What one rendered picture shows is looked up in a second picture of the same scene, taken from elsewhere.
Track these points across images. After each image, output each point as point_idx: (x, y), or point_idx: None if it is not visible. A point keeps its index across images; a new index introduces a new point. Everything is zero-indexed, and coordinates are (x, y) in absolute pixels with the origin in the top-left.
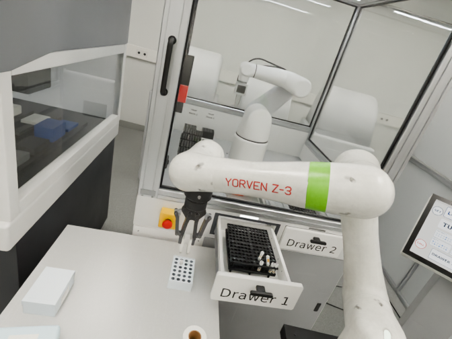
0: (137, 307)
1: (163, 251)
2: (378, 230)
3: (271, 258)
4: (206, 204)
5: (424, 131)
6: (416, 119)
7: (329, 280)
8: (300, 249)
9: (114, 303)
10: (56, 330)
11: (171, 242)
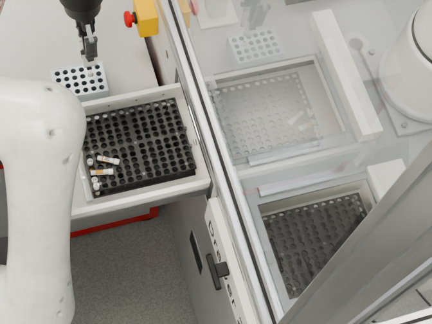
0: (8, 56)
1: (120, 51)
2: (24, 232)
3: (114, 179)
4: (79, 15)
5: (353, 316)
6: (342, 260)
7: None
8: (217, 257)
9: (6, 32)
10: None
11: (146, 54)
